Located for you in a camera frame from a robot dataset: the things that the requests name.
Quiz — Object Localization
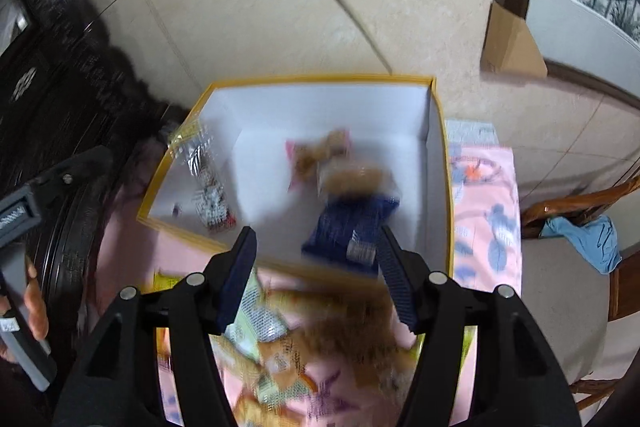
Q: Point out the blue snack packet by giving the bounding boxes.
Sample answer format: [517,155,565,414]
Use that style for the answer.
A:
[300,167,403,278]

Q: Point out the pile of assorted snack packets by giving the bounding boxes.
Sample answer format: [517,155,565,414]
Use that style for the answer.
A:
[152,264,476,427]

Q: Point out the yellow cardboard box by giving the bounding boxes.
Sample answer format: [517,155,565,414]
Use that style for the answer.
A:
[137,77,456,280]

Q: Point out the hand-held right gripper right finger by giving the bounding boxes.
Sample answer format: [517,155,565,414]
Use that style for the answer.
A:
[377,226,583,427]

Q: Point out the pale blue quilted cloth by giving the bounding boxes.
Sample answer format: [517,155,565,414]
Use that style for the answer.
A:
[445,119,498,146]

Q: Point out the clear yellow-edged snack packet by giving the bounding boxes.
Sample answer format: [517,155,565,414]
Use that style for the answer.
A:
[169,119,217,178]

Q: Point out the wooden chair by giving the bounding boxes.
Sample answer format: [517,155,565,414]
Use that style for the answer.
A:
[517,172,640,414]

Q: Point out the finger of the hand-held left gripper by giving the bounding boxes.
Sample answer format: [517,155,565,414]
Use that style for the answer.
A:
[30,146,113,215]

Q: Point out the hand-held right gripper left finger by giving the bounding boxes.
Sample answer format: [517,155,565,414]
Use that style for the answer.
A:
[52,226,258,427]

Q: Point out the pink floral cloth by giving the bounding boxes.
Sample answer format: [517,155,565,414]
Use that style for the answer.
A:
[95,146,523,427]

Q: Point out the cardboard corner protector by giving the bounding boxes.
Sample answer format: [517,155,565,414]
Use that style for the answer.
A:
[480,2,548,80]

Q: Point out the pink snack packet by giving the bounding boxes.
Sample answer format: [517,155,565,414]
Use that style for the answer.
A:
[285,129,353,192]

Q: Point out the person's left hand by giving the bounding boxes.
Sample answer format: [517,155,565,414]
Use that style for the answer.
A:
[0,257,49,363]

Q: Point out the white red snack packet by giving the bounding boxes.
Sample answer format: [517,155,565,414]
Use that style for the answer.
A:
[192,179,238,234]

